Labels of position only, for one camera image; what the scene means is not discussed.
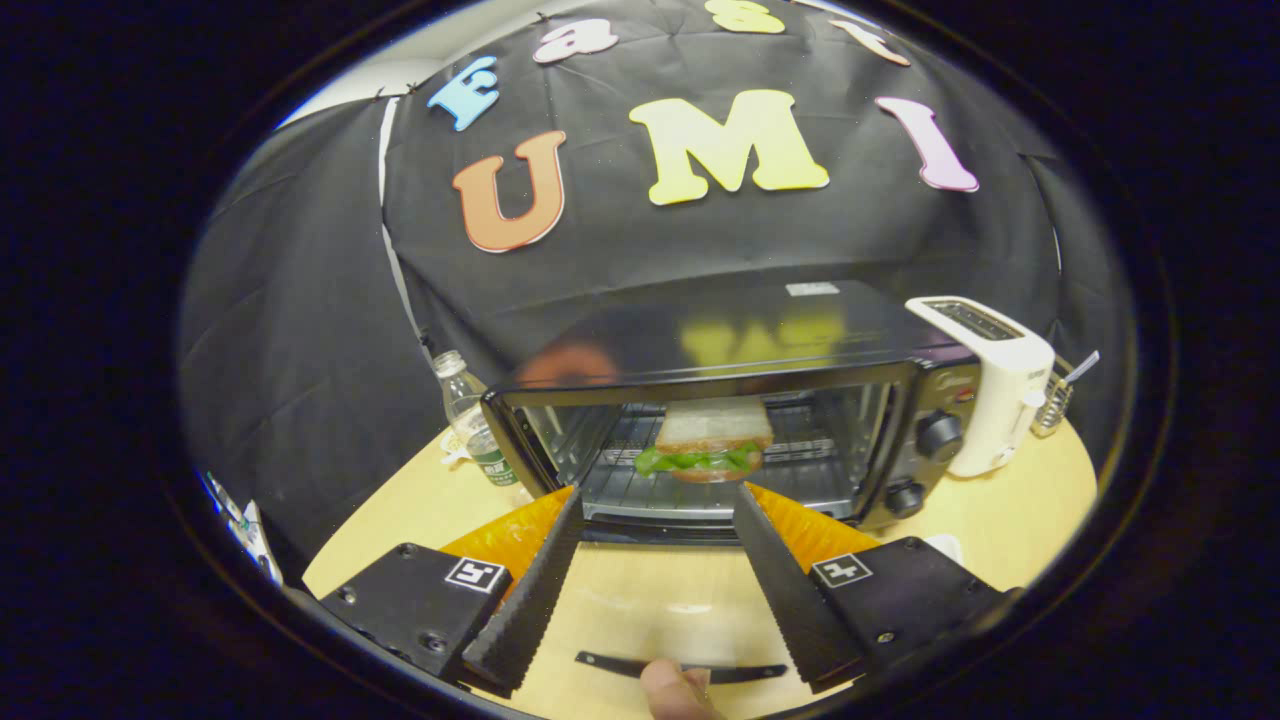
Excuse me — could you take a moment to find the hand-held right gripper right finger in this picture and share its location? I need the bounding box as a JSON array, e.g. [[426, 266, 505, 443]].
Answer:
[[732, 482, 1011, 693]]

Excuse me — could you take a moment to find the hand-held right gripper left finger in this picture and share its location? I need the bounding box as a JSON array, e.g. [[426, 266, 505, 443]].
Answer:
[[320, 485, 586, 699]]

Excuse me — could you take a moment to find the lettuce sandwich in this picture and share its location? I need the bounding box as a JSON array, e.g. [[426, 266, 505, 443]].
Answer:
[[635, 397, 776, 485]]

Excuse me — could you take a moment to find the black electric oven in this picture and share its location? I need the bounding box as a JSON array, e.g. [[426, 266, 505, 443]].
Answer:
[[480, 280, 983, 686]]

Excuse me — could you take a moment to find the clear plastic water bottle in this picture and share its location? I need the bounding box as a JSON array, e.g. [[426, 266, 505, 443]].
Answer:
[[433, 350, 521, 488]]

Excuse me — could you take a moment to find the black backdrop cloth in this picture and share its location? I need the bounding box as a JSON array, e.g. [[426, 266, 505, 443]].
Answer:
[[180, 0, 1131, 581]]

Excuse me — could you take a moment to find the white toaster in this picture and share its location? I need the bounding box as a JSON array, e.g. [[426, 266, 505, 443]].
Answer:
[[905, 296, 1057, 478]]

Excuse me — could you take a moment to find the metal wire basket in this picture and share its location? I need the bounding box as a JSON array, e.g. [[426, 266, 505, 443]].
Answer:
[[1030, 360, 1076, 439]]

